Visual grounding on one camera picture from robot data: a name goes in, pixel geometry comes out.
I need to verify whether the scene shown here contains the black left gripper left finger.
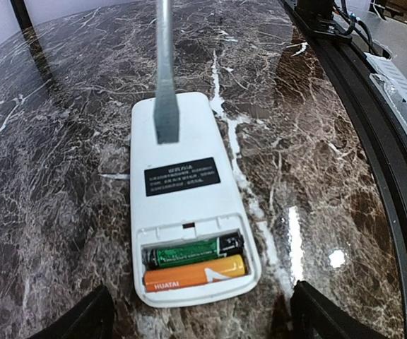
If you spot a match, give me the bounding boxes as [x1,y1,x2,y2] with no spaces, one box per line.
[30,285,114,339]

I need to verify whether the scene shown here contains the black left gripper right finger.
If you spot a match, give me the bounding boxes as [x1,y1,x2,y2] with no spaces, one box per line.
[290,280,385,338]

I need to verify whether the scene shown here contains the orange AA battery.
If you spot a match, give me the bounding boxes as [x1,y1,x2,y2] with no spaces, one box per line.
[143,255,246,292]

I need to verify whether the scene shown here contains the white remote control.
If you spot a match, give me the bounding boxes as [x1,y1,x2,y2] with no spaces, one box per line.
[130,92,261,308]

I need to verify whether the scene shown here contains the yellow handled screwdriver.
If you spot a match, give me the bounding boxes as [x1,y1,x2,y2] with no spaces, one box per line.
[153,0,179,144]

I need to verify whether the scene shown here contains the green AA battery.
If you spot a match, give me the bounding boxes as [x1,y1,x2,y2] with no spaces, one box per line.
[142,232,244,270]

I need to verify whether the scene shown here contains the black front table rail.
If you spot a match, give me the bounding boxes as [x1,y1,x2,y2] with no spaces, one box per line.
[283,4,407,338]

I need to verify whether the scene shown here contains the black frame post left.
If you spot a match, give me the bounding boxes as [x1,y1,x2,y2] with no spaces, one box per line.
[10,0,33,30]

